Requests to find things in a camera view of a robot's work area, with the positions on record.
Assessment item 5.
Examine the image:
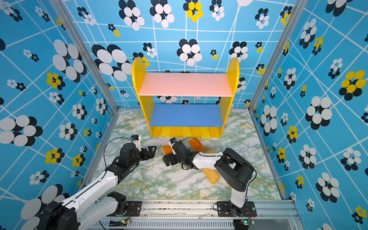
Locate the orange sponge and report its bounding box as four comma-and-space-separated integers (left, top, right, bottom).
189, 138, 206, 152
162, 145, 173, 155

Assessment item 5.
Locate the yellow sponge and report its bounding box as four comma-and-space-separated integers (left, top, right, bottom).
181, 127, 192, 137
199, 127, 211, 139
160, 126, 172, 137

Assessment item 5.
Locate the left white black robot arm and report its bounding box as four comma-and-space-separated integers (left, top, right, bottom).
34, 141, 157, 230

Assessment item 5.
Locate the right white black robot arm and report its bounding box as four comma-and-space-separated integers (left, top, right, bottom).
163, 138, 257, 217

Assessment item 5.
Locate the yellow shelf with coloured boards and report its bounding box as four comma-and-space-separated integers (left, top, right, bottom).
132, 58, 240, 138

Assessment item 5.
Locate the tan sponge front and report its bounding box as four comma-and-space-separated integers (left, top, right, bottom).
203, 168, 220, 185

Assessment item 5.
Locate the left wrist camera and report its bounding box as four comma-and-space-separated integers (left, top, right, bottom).
131, 135, 141, 152

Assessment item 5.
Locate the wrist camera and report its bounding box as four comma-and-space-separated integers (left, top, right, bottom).
131, 135, 141, 152
169, 138, 177, 155

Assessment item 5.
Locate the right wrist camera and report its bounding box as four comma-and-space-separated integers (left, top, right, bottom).
169, 138, 177, 155

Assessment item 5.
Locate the left black cable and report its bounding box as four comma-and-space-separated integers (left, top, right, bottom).
103, 137, 133, 170

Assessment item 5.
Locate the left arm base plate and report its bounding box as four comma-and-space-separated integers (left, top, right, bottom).
108, 201, 142, 217

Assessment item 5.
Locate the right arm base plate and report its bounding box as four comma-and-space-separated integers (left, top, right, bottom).
215, 201, 257, 218

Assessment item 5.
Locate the aluminium front rail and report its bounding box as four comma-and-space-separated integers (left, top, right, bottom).
75, 200, 304, 230

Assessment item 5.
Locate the left aluminium corner post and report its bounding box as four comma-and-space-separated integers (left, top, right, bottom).
49, 0, 119, 113

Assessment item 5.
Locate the aluminium corner post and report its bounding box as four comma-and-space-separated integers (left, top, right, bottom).
248, 0, 308, 112
49, 0, 119, 113

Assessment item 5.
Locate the right aluminium corner post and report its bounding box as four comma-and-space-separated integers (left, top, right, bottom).
248, 0, 308, 112

